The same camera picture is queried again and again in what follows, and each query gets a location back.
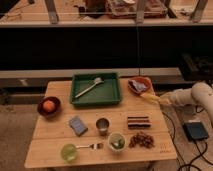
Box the yellow banana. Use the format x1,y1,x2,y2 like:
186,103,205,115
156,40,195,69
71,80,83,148
141,93,160,103

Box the grey cloth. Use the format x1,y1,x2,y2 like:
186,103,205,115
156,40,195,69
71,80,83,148
130,80,147,92

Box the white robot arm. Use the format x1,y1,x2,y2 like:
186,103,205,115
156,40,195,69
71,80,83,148
159,82,213,125

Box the white bowl with greens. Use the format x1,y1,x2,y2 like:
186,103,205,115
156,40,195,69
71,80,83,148
108,132,126,152

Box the dark red bowl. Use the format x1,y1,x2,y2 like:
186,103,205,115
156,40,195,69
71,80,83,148
37,96,61,117

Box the black pedal box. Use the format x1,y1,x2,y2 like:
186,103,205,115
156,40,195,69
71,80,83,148
183,122,209,141

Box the striped brown block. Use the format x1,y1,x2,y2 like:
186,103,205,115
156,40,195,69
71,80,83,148
127,116,151,129

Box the green plastic tray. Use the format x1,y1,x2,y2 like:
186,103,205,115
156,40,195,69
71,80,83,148
70,72,122,107

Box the small metal cup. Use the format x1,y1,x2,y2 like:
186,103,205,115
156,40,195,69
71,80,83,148
96,118,109,136

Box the metal fork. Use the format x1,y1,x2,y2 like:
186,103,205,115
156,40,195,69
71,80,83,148
77,143,104,150

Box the blue sponge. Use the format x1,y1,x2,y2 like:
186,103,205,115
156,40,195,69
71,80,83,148
69,116,88,136

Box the green plastic cup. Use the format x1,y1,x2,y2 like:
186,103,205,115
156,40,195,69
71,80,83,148
61,144,77,162

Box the orange fruit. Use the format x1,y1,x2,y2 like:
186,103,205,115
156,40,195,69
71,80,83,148
43,100,55,112

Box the black cable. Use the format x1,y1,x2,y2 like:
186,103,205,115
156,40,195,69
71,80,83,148
162,106,213,171

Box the wooden shelf rail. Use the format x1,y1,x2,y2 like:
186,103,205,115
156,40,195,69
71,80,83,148
0,19,213,28

